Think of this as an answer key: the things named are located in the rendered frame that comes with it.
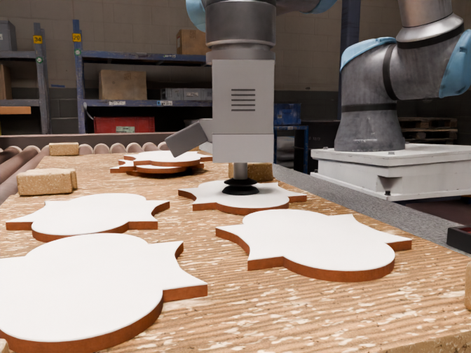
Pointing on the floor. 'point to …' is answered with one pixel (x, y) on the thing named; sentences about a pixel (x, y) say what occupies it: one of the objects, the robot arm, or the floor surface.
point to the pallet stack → (412, 124)
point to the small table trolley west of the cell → (304, 142)
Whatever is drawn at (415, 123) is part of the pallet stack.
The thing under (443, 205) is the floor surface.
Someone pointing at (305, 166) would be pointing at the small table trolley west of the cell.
